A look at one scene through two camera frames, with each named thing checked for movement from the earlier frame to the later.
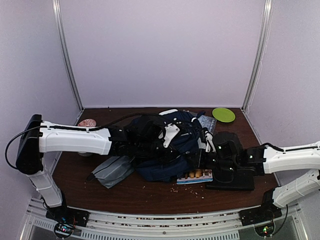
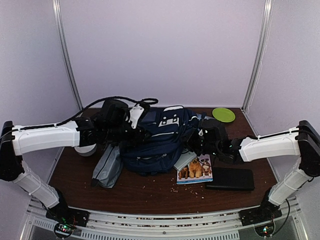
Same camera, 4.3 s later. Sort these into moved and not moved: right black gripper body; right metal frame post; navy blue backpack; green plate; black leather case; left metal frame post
Moved: navy blue backpack; right black gripper body
Not moved: black leather case; left metal frame post; right metal frame post; green plate
